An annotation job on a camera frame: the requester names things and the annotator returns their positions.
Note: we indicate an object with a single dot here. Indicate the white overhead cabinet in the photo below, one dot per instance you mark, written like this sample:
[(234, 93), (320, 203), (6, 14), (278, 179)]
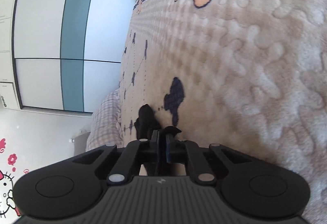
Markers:
[(6, 35)]

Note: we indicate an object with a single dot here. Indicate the white and teal wardrobe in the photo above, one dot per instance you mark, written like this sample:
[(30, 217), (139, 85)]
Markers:
[(40, 22)]

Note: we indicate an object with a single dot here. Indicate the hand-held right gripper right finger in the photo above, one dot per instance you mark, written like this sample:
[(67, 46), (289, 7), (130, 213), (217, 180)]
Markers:
[(168, 150)]

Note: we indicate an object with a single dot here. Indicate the black long-sleeve top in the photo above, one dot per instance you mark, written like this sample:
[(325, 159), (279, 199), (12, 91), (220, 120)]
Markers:
[(147, 119)]

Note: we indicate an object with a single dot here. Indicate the pink cartoon wall stickers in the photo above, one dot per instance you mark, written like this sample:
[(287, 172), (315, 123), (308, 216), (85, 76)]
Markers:
[(7, 188)]

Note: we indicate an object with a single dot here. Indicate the plaid pillow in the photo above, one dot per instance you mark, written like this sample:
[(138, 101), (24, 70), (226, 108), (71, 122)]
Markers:
[(107, 116)]

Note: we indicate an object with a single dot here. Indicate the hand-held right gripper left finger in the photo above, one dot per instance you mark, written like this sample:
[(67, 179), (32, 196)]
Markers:
[(154, 147)]

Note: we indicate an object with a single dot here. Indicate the printed beige blanket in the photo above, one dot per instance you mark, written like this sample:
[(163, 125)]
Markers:
[(242, 73)]

